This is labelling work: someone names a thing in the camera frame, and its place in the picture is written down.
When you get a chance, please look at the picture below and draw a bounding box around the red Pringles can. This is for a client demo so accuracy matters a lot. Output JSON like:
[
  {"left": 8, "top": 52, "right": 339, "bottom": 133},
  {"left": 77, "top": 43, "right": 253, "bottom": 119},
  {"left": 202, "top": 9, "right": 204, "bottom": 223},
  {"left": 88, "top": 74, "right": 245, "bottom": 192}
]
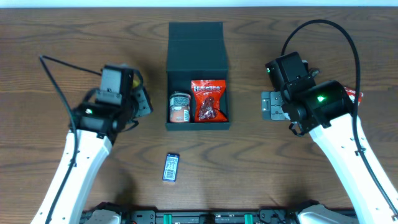
[{"left": 169, "top": 91, "right": 191, "bottom": 123}]

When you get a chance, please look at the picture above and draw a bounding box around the red Hacks candy bag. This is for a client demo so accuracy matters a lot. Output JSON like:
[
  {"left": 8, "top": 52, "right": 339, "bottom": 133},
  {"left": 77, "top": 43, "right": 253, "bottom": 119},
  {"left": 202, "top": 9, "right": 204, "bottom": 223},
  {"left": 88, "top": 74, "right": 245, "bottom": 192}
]
[{"left": 191, "top": 80, "right": 228, "bottom": 123}]

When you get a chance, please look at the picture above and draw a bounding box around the black gift box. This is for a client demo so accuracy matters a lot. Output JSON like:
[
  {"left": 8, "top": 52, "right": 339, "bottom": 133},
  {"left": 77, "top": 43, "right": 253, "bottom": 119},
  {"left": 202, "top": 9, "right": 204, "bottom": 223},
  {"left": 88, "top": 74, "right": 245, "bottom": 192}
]
[{"left": 165, "top": 22, "right": 231, "bottom": 131}]

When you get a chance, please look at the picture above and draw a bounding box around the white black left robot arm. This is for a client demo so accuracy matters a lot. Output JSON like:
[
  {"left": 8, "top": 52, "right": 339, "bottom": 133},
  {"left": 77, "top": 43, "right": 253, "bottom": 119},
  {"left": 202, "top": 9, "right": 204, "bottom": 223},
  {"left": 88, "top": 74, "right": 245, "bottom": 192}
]
[{"left": 31, "top": 130, "right": 113, "bottom": 224}]

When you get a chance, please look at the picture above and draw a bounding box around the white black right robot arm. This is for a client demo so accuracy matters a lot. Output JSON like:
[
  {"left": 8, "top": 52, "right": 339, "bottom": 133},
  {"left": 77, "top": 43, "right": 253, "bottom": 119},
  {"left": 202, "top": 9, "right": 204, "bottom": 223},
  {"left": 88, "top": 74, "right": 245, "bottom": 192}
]
[{"left": 272, "top": 80, "right": 397, "bottom": 223}]

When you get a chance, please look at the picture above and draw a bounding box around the red Hello Panda pack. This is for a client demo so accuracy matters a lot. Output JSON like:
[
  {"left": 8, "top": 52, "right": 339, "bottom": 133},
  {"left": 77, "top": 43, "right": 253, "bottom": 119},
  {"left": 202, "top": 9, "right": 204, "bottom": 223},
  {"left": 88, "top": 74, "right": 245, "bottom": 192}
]
[{"left": 345, "top": 86, "right": 364, "bottom": 104}]

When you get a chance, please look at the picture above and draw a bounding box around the yellow Mentos candy bottle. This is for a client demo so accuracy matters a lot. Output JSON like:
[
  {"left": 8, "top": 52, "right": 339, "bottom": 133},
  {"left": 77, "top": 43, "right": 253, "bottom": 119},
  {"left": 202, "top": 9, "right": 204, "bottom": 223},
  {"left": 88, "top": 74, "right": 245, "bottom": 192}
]
[{"left": 132, "top": 79, "right": 141, "bottom": 88}]

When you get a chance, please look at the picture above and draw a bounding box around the small black clip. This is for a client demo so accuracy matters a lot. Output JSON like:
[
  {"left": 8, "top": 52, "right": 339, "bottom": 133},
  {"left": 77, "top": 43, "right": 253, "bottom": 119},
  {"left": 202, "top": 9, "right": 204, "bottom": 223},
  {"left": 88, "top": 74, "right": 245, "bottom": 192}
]
[{"left": 308, "top": 68, "right": 320, "bottom": 78}]

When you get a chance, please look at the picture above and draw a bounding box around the blue white small box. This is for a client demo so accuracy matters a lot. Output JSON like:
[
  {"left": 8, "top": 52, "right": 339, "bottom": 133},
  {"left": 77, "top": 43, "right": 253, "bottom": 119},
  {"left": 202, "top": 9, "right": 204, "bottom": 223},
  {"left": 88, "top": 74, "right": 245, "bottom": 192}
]
[{"left": 162, "top": 154, "right": 180, "bottom": 182}]

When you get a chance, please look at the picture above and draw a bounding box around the black rail with green clips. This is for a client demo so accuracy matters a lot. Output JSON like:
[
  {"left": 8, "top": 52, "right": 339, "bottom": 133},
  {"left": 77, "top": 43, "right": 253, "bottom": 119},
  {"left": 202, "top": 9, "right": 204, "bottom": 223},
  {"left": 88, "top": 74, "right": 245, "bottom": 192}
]
[{"left": 80, "top": 202, "right": 358, "bottom": 224}]

